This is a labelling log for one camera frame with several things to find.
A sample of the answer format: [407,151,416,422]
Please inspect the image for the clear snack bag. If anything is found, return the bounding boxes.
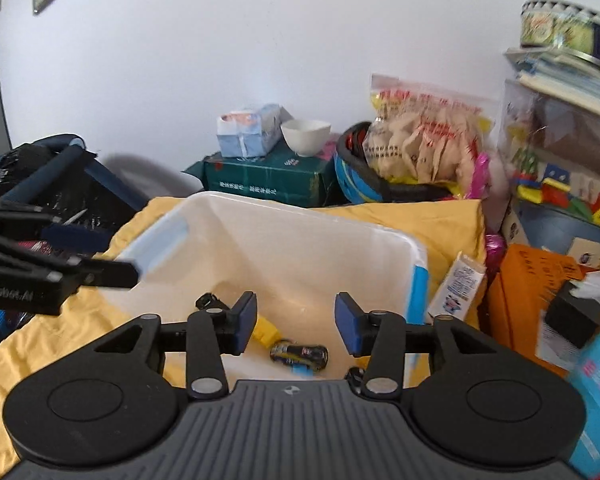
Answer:
[362,74,499,187]

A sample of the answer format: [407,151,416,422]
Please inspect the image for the white crumpled paper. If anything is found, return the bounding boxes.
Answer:
[570,269,600,307]

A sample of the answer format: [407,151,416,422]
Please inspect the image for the orange box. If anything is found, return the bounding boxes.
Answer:
[482,244,597,377]

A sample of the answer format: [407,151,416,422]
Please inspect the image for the blue and black helmet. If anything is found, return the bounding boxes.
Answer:
[334,121,462,205]

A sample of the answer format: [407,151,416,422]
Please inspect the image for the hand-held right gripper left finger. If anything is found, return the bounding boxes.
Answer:
[95,291,258,401]

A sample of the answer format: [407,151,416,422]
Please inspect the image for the light blue box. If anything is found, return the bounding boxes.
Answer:
[567,330,600,479]

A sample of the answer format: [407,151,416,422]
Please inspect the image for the pale blue tissue box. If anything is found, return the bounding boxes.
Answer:
[216,103,284,159]

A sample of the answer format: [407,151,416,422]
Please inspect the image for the round printed tin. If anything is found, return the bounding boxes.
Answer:
[520,0,600,69]

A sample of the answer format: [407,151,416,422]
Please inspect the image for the dark green wrapped pack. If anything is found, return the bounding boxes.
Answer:
[182,142,339,209]

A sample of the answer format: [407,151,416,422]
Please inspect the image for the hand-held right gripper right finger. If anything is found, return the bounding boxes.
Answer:
[334,291,501,396]

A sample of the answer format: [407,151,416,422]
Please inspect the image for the box of coloured wooden shapes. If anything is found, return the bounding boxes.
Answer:
[500,145,600,272]

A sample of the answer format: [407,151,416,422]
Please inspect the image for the white bowl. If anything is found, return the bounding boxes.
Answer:
[280,119,332,158]

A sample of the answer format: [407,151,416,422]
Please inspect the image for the yellow blanket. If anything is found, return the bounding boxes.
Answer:
[0,197,487,472]

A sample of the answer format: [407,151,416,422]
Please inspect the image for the white plastic container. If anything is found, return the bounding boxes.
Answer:
[102,191,428,391]

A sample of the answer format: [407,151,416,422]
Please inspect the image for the yellow toy block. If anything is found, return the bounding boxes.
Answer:
[252,314,284,350]

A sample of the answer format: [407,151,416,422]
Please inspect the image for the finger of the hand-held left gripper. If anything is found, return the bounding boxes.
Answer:
[0,209,64,232]
[0,232,142,291]

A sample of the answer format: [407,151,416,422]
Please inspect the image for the white printed tube package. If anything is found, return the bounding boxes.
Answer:
[426,251,489,320]

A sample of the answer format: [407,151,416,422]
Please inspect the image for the clear plastic box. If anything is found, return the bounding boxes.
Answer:
[497,79,600,171]

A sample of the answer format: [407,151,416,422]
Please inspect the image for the stack of books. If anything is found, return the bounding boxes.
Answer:
[502,47,600,112]

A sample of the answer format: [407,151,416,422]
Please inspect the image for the pink plastic toy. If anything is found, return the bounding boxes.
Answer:
[467,152,492,202]

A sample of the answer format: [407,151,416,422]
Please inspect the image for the small black box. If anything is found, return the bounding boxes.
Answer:
[544,280,600,350]

